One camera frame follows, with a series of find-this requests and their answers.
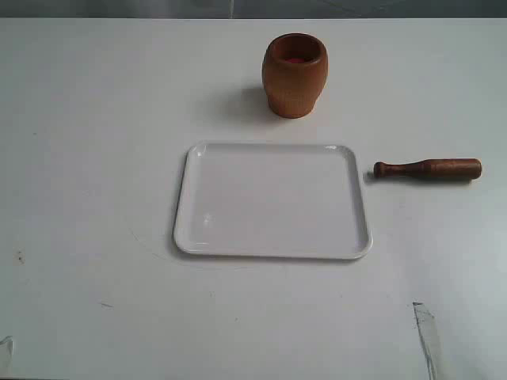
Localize clear tape strip right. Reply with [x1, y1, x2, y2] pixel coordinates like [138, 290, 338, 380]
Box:
[413, 302, 444, 380]

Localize white rectangular tray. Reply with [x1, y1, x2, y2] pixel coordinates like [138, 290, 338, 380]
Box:
[173, 142, 372, 260]

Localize red object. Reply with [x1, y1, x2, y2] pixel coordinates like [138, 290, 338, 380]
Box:
[286, 57, 306, 64]

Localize wooden mortar cup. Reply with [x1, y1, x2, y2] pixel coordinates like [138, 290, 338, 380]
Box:
[261, 33, 328, 119]

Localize brown wooden pestle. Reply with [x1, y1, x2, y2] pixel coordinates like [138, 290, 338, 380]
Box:
[373, 158, 482, 181]

